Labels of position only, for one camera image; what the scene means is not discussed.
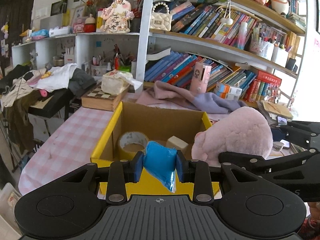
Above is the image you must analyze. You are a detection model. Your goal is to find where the pink plush pig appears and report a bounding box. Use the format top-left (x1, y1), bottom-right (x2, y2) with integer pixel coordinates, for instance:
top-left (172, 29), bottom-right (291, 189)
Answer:
top-left (191, 107), bottom-right (273, 167)

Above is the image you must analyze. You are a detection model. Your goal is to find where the white bookshelf frame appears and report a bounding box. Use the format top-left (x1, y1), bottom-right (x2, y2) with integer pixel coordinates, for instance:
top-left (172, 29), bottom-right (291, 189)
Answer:
top-left (136, 0), bottom-right (307, 102)

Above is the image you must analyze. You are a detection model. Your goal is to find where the purple pink cloth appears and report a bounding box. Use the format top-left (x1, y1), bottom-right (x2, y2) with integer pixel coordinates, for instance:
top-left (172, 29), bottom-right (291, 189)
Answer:
top-left (136, 81), bottom-right (247, 114)

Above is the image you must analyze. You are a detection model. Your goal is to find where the tissue box with tissues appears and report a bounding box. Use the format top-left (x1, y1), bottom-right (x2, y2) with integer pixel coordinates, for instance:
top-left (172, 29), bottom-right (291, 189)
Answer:
top-left (101, 70), bottom-right (143, 95)

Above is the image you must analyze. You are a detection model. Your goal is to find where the pink cylinder device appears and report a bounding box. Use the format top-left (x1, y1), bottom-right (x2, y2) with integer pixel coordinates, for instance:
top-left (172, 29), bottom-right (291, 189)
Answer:
top-left (189, 62), bottom-right (212, 94)

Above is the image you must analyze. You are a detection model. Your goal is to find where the black smartphone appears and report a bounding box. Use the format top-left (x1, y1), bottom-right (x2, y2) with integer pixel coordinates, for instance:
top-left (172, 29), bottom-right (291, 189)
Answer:
top-left (277, 116), bottom-right (287, 126)

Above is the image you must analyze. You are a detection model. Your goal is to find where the cream eraser block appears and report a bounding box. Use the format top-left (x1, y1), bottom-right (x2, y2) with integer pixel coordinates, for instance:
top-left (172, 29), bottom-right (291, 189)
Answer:
top-left (166, 136), bottom-right (189, 154)

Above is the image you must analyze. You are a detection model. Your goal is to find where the red dictionary book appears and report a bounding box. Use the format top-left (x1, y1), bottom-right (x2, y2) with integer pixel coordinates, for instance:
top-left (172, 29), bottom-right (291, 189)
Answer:
top-left (255, 70), bottom-right (282, 87)

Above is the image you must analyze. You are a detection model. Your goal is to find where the panda plush toy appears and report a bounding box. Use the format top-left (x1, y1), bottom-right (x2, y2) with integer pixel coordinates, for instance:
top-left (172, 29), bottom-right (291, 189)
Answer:
top-left (271, 0), bottom-right (290, 17)

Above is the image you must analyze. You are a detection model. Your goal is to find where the brown envelope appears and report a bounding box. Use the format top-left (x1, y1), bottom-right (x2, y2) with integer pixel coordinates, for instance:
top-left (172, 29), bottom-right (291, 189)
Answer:
top-left (261, 101), bottom-right (293, 120)

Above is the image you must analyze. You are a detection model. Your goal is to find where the pile of clothes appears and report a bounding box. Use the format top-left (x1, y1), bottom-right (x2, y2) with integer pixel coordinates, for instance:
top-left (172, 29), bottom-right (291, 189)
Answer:
top-left (1, 63), bottom-right (96, 153)

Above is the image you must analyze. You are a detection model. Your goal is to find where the chessboard wooden box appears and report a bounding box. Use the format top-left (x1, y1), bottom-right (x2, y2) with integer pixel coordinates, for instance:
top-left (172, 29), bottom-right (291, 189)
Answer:
top-left (81, 84), bottom-right (129, 111)

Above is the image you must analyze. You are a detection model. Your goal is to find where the cream quilted handbag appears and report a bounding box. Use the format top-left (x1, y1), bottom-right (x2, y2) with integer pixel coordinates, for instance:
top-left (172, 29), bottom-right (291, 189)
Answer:
top-left (150, 2), bottom-right (173, 31)

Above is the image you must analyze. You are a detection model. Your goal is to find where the orange blue white box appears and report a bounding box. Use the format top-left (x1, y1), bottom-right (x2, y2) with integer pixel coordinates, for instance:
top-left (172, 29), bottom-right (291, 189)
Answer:
top-left (214, 82), bottom-right (242, 100)

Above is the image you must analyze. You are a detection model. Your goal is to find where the pink floral figurine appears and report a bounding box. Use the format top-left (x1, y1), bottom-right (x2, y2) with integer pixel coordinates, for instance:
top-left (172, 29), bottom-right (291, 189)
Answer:
top-left (100, 0), bottom-right (135, 34)

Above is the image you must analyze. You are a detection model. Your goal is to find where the yellow cardboard box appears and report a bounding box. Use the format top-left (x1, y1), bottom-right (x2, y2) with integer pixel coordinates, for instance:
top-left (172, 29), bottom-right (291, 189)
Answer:
top-left (89, 101), bottom-right (221, 198)

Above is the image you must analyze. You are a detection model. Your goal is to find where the blue tissue pack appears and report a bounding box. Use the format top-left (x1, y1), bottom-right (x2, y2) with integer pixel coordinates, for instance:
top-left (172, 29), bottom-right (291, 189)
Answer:
top-left (143, 141), bottom-right (177, 193)

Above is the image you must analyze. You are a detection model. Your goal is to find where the yellow tape roll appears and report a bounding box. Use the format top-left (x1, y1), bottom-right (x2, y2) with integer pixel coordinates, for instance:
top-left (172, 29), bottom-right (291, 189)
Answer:
top-left (118, 132), bottom-right (149, 160)

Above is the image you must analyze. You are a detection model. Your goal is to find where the white pen holder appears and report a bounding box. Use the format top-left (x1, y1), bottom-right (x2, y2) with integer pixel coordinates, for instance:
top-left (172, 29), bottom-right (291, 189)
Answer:
top-left (271, 46), bottom-right (289, 67)

